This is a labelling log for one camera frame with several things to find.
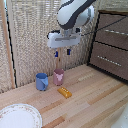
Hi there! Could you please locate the thin wooden post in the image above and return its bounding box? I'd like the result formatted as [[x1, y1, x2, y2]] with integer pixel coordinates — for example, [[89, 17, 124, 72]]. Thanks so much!
[[57, 46, 63, 71]]

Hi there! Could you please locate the black cable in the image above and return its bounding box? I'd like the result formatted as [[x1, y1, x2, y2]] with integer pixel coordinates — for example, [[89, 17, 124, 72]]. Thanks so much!
[[80, 15, 128, 37]]

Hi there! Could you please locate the yellow block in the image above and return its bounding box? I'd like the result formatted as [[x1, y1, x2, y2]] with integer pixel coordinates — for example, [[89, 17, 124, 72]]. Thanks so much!
[[57, 86, 73, 99]]

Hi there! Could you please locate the dark brown drawer cabinet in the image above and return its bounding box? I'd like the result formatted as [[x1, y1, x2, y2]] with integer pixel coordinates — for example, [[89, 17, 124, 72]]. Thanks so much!
[[87, 9, 128, 83]]

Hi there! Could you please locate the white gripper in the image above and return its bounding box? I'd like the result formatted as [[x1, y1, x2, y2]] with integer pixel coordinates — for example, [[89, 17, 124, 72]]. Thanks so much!
[[46, 28, 82, 59]]

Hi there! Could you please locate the white floral plate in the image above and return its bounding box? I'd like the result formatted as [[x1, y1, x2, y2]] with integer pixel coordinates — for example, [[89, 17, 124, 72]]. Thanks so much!
[[0, 103, 43, 128]]

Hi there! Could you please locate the silver drawer handle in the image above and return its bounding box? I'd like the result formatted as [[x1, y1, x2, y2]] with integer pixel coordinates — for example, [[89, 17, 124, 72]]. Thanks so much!
[[103, 28, 128, 37], [96, 54, 123, 68]]

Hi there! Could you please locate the blue mug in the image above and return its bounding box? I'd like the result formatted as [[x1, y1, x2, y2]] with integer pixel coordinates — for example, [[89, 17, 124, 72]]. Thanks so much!
[[35, 72, 50, 92]]

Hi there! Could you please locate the thick wooden post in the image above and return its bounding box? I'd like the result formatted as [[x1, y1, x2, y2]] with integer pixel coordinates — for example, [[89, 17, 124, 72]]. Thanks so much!
[[0, 0, 17, 90]]

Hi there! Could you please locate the pink mug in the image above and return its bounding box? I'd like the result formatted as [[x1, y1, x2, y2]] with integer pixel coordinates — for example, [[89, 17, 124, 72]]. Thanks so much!
[[52, 68, 65, 87]]

